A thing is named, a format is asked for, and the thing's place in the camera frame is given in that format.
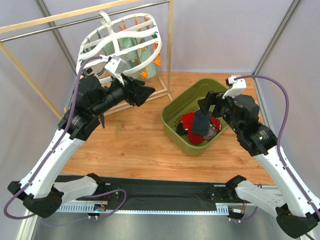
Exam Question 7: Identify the metal hanging rod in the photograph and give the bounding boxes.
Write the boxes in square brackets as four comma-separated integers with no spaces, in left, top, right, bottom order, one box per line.
[0,0,170,43]

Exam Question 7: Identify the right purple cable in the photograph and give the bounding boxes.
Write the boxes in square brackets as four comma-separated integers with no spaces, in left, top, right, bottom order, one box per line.
[236,74,320,211]

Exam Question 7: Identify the white round clip hanger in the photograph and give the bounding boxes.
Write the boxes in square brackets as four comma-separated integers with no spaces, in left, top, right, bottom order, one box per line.
[76,11,162,79]

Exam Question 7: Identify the red panda sock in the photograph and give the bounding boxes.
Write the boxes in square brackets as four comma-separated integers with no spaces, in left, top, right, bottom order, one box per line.
[210,116,222,133]

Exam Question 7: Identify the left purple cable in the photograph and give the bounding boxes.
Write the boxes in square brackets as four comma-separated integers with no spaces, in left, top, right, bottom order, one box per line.
[3,56,108,221]

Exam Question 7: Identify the grey sock red stripes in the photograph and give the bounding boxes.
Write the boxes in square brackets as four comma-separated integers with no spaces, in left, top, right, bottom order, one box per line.
[203,126,218,141]

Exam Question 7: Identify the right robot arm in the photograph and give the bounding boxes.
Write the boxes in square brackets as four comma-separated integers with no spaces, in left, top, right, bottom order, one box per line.
[198,91,320,239]

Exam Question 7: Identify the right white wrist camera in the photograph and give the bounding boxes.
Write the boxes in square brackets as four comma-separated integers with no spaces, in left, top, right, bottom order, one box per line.
[222,75,247,99]

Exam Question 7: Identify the purple cable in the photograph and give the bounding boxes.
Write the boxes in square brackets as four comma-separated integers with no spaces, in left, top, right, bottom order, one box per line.
[236,74,320,211]
[3,56,108,221]

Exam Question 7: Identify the wooden drying rack frame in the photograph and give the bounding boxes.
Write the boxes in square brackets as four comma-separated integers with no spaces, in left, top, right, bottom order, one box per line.
[0,0,174,119]

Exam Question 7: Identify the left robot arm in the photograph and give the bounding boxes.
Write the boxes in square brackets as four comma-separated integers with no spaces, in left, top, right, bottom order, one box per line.
[7,76,155,218]

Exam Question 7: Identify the white sock black stripes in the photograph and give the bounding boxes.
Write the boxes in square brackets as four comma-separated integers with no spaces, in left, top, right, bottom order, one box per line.
[86,62,107,79]

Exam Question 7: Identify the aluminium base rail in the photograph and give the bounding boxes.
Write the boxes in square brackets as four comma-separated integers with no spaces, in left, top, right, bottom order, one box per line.
[49,182,305,216]

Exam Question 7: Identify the navy blue sock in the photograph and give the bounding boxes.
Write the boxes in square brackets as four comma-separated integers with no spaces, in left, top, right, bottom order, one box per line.
[99,114,105,129]
[191,109,211,136]

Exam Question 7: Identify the olive green plastic basket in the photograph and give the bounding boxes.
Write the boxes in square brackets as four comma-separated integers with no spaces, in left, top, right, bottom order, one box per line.
[160,78,229,157]

